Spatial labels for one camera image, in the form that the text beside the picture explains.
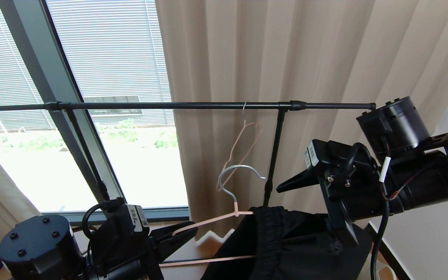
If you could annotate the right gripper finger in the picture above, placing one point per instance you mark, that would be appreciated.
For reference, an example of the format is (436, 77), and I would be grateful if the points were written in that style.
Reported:
(303, 182)

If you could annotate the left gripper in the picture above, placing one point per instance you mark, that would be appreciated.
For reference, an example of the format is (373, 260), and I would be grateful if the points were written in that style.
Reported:
(130, 268)

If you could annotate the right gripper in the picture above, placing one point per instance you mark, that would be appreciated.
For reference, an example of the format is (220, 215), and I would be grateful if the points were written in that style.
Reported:
(422, 182)

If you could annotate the pink clothes hanger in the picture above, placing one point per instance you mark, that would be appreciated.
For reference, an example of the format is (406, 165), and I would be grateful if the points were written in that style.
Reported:
(236, 212)
(243, 111)

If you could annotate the black shorts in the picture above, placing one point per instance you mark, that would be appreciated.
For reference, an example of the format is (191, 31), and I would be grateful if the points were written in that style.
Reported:
(286, 249)

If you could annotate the black clothes rack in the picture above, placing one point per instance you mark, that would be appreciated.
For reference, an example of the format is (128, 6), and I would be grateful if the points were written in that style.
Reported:
(169, 105)

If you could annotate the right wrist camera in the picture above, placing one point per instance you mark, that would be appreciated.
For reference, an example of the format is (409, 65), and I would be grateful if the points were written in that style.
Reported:
(336, 155)

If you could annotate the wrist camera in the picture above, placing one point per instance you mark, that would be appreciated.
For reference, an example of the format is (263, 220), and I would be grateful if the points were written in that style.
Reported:
(119, 229)
(336, 155)

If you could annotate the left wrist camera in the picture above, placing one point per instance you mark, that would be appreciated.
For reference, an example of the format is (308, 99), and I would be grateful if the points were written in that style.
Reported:
(119, 229)

